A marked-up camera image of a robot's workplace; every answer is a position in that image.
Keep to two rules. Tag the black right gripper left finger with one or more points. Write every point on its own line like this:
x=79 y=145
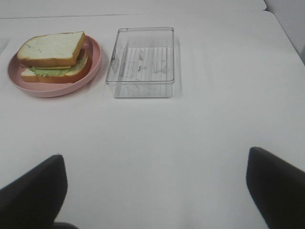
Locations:
x=34 y=200

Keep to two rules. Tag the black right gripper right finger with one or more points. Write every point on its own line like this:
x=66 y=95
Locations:
x=277 y=189

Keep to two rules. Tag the green lettuce leaf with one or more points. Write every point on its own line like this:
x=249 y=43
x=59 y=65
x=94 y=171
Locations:
x=48 y=72

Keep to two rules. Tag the yellow cheese slice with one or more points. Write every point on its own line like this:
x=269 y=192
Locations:
x=54 y=67

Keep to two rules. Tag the bread slice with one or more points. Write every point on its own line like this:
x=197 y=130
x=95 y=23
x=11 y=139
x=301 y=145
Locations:
x=59 y=49
x=29 y=76

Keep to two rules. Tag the bacon strip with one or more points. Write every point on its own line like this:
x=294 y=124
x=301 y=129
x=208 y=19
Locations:
x=81 y=54

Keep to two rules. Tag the pink round plate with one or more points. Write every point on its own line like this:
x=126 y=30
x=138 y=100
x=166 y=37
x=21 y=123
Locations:
x=14 y=70

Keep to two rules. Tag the right clear plastic tray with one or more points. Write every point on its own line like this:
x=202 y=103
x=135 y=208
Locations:
x=142 y=63

